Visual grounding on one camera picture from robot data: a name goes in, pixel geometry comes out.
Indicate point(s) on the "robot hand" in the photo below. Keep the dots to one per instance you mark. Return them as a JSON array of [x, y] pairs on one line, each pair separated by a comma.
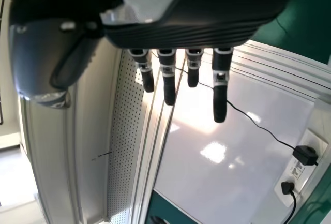
[[194, 14]]

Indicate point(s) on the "white socket strip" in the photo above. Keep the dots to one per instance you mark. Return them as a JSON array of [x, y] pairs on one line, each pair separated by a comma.
[[314, 138]]

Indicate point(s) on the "black plug adapter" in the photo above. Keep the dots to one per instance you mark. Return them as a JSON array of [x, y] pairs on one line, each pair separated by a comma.
[[305, 154]]

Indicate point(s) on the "aluminium table edge rail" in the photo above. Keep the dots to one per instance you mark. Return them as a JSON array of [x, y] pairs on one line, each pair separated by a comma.
[[284, 66], [155, 131]]

